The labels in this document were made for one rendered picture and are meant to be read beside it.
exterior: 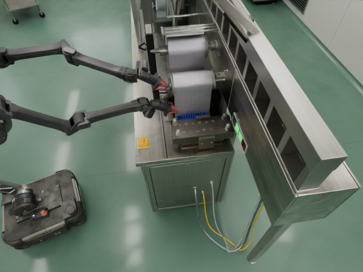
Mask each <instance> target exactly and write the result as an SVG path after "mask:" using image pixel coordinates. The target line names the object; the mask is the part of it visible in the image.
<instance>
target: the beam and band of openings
mask: <svg viewBox="0 0 363 272"><path fill-rule="evenodd" d="M204 1H205V3H206V5H207V7H208V9H209V11H210V13H211V15H212V18H213V20H214V22H215V24H216V26H217V28H218V30H219V32H220V34H221V37H222V39H223V41H224V43H225V45H226V47H227V49H228V51H229V53H230V56H231V58H232V60H233V62H234V64H235V66H236V68H237V70H238V72H239V75H240V77H241V79H242V81H243V83H244V85H245V87H246V89H247V91H248V94H249V96H250V98H251V100H252V102H253V104H254V106H255V108H256V110H257V112H258V115H259V117H260V119H261V121H262V123H263V126H264V128H265V130H266V132H267V134H268V136H269V138H270V140H271V143H272V145H273V147H274V149H275V151H276V153H277V155H278V157H279V159H280V162H281V164H282V166H283V168H284V170H285V172H286V174H287V176H288V178H289V181H290V183H291V185H292V187H293V189H294V191H295V193H303V192H311V191H317V190H318V187H319V186H320V185H321V184H322V183H323V182H324V181H325V179H326V178H327V177H328V176H329V175H330V174H331V173H332V172H333V171H334V170H336V169H337V168H338V167H339V166H340V165H341V164H342V163H343V162H344V160H345V159H346V158H347V157H348V155H347V154H346V152H345V151H344V149H343V148H342V147H341V145H340V144H339V142H338V141H337V139H336V138H335V136H334V135H333V133H332V132H331V131H330V129H329V128H328V126H327V125H326V124H325V122H324V121H323V119H322V117H321V116H320V115H319V113H318V112H317V110H316V109H315V107H314V106H313V105H312V103H311V102H310V100H309V99H308V97H307V96H306V94H305V93H304V91H303V90H302V89H301V87H300V86H299V84H298V83H297V81H296V80H295V78H294V77H293V76H292V74H291V73H290V71H289V70H288V68H287V67H286V65H285V64H284V62H283V61H282V60H281V58H280V57H279V55H278V54H277V52H276V51H275V49H274V48H273V46H272V45H271V43H270V42H269V41H268V39H267V38H266V36H265V35H264V34H263V32H262V31H261V29H260V27H259V26H258V25H257V23H256V22H255V20H254V18H253V17H252V15H250V13H249V12H248V10H247V9H246V8H245V6H244V4H243V3H242V2H241V0H239V2H240V3H241V5H242V6H243V8H244V9H245V11H246V12H247V13H248V15H249V17H250V19H251V20H252V21H253V22H254V24H255V25H256V27H257V28H258V30H259V31H260V32H259V33H257V34H251V33H250V32H249V31H248V30H247V29H246V28H245V27H243V26H242V25H241V24H240V23H239V22H238V21H237V20H236V19H235V18H234V17H233V16H232V15H231V14H229V13H228V12H227V11H226V10H225V9H224V8H223V7H222V6H221V5H220V4H219V3H218V2H217V1H216V2H217V3H218V5H219V6H220V7H221V8H222V10H223V11H225V12H226V13H227V15H228V16H229V17H230V18H231V20H232V21H233V22H234V24H235V25H236V26H237V28H238V29H239V30H240V31H241V33H242V34H243V35H244V36H245V38H246V39H247V42H246V43H245V42H244V41H243V40H242V38H241V37H240V36H239V35H238V33H237V32H236V31H235V29H234V28H233V27H232V26H231V24H230V23H229V22H228V21H227V20H226V18H225V17H224V16H223V14H222V12H221V11H220V10H219V8H218V7H217V6H216V5H215V3H214V2H213V0H204Z"/></svg>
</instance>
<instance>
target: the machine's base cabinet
mask: <svg viewBox="0 0 363 272"><path fill-rule="evenodd" d="M233 157H234V154H233V155H225V156H220V157H211V158H203V159H194V160H186V161H178V162H169V163H164V164H156V165H148V166H141V168H142V172H143V176H144V180H145V184H146V188H147V192H148V195H149V199H150V202H151V207H152V211H153V212H154V211H160V210H167V209H175V208H182V207H189V206H196V200H195V194H194V189H193V187H197V189H196V191H197V200H198V205H204V198H205V204H209V203H213V199H212V187H211V184H210V181H213V193H214V203H216V202H221V201H222V198H223V194H224V190H225V186H226V183H227V178H228V175H229V172H230V168H231V164H232V160H233ZM201 191H204V198H203V193H202V192H201Z"/></svg>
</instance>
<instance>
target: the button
mask: <svg viewBox="0 0 363 272"><path fill-rule="evenodd" d="M148 146H149V139H148V137H141V138H138V147H148Z"/></svg>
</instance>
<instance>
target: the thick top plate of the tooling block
mask: <svg viewBox="0 0 363 272"><path fill-rule="evenodd" d="M221 116H222V115H214V116H210V119H203V120H196V118H190V119H180V120H177V122H178V124H177V125H176V126H175V125H172V120H171V121H170V127H171V134H172V141H173V145H178V144H187V143H192V142H198V141H199V137H207V136H212V135H214V137H215V140H219V139H227V138H234V134H235V131H234V128H233V125H232V122H231V119H230V116H229V115H228V114H227V119H226V120H222V118H221ZM228 123H229V124H230V126H231V127H230V128H231V129H230V130H229V131H227V130H225V126H226V124H228ZM177 129H180V131H181V136H179V137H178V136H176V130H177Z"/></svg>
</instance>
